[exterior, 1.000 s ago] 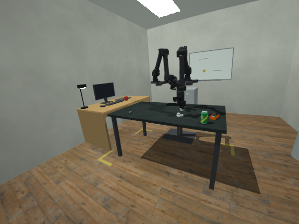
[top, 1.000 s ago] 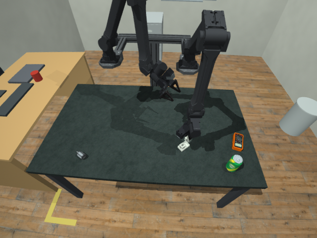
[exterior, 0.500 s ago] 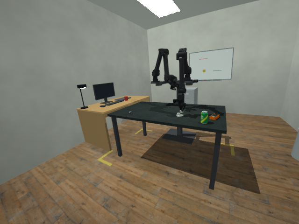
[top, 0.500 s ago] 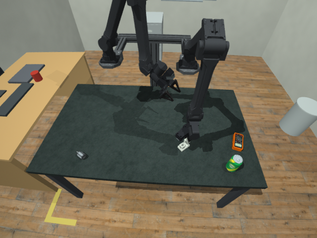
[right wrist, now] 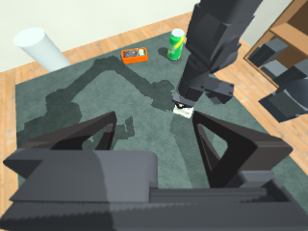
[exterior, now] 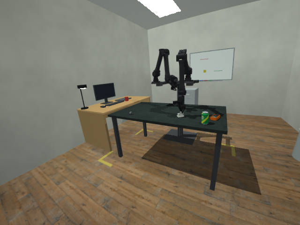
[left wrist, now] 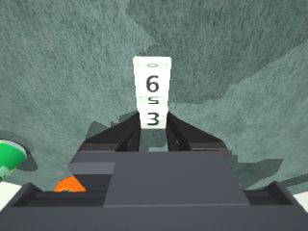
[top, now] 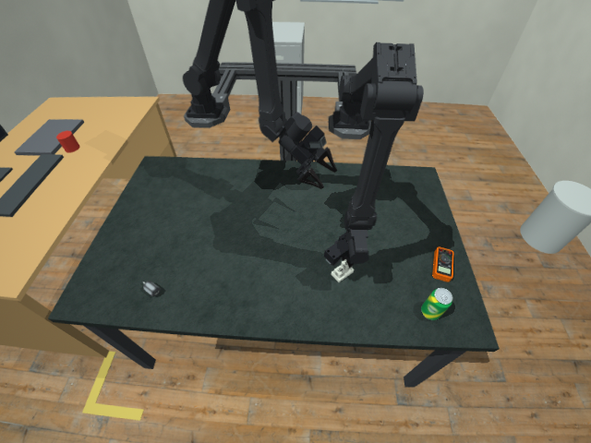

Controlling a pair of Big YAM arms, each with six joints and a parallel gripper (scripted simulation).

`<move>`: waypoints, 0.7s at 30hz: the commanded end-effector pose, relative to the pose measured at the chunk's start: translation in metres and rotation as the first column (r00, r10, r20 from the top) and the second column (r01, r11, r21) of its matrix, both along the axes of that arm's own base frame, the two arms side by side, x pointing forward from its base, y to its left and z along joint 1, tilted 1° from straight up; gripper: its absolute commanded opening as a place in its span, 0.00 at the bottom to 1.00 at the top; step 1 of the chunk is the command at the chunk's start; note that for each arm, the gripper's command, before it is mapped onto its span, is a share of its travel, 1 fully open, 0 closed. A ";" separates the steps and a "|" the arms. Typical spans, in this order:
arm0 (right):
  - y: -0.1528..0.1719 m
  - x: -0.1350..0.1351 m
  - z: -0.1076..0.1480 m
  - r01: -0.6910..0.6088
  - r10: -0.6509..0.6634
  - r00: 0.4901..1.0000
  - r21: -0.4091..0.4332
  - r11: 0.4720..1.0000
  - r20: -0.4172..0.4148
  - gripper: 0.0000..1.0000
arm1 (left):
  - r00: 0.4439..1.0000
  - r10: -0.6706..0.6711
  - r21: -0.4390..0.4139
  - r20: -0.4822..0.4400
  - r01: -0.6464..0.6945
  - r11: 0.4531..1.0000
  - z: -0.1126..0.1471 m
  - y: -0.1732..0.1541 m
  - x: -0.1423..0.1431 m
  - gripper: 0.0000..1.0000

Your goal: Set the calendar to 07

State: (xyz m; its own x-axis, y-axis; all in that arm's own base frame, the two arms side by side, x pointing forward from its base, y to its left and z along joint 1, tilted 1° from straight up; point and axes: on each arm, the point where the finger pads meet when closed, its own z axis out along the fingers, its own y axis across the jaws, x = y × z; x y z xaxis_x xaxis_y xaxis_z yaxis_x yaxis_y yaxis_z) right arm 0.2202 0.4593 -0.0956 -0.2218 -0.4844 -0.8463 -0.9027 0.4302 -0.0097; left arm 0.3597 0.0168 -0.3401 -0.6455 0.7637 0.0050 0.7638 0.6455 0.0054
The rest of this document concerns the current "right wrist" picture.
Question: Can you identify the orange multimeter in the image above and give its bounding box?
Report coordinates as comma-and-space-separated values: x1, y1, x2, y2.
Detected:
121, 48, 148, 64

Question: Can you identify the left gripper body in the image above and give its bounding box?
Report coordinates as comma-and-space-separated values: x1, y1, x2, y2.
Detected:
172, 75, 202, 108

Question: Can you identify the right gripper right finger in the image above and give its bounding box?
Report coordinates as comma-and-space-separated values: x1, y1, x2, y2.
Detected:
192, 111, 294, 188

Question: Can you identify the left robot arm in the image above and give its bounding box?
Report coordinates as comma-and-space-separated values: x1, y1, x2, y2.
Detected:
183, 0, 263, 105

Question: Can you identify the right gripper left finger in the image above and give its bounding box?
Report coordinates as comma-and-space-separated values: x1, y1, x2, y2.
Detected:
17, 111, 117, 150

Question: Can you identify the green and yellow drink can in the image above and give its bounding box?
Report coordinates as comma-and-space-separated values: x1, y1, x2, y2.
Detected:
167, 29, 185, 60

